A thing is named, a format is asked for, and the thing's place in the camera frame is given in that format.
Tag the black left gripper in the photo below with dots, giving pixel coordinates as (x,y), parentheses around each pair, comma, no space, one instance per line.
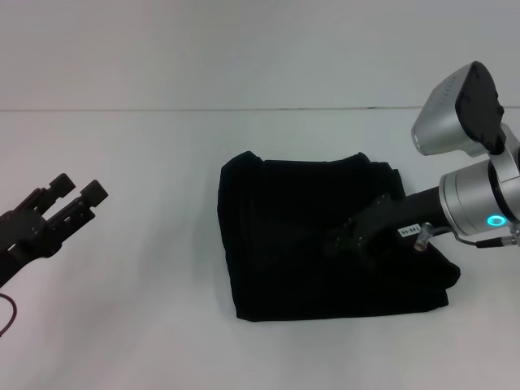
(20,237)

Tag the black shirt with FREE print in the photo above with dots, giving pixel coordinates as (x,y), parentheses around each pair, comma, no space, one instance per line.
(284,252)

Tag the silver metal connector plug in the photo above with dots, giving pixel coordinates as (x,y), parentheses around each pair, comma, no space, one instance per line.
(422,239)

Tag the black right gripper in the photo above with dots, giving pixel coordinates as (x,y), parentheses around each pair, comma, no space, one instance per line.
(402,219)

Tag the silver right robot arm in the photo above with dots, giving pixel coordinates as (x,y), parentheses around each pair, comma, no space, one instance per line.
(483,199)

